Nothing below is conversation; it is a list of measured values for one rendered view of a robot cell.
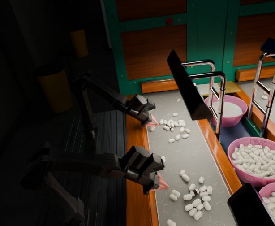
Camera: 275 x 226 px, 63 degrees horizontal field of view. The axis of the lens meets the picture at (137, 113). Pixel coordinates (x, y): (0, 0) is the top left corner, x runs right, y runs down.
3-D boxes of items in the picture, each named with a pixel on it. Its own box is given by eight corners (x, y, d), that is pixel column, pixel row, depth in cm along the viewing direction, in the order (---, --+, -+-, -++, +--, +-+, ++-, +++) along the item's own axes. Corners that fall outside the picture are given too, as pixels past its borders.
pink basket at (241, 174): (257, 203, 93) (261, 189, 87) (213, 162, 114) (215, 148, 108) (302, 178, 100) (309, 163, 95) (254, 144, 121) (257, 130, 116)
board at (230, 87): (191, 97, 151) (191, 96, 150) (186, 87, 164) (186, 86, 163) (240, 91, 150) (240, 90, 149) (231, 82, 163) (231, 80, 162)
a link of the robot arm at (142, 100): (148, 98, 122) (131, 84, 120) (145, 106, 115) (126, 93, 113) (136, 110, 128) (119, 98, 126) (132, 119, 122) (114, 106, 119)
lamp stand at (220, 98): (186, 153, 121) (186, 77, 97) (178, 130, 138) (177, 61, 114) (221, 149, 121) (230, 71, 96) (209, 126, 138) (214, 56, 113)
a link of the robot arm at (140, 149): (146, 145, 84) (119, 135, 79) (153, 161, 77) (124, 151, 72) (130, 167, 88) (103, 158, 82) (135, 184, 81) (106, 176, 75)
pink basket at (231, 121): (232, 136, 128) (234, 123, 123) (192, 120, 145) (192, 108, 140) (252, 115, 142) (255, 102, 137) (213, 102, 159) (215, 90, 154)
